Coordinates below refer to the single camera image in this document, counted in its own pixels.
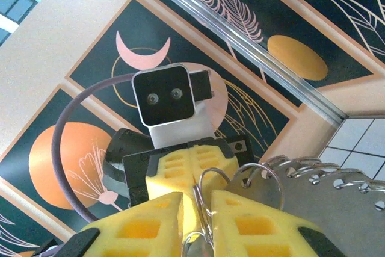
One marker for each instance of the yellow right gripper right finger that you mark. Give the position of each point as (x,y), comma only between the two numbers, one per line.
(255,233)

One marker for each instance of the red-capped silver key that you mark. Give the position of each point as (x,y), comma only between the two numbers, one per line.
(195,245)

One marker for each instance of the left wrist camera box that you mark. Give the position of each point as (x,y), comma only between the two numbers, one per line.
(164,97)

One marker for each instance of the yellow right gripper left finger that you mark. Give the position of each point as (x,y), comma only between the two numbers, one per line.
(135,233)

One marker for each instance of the aluminium frame post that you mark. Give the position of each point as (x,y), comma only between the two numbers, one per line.
(240,40)

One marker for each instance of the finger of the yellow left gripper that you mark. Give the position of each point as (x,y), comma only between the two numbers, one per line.
(207,160)
(171,172)

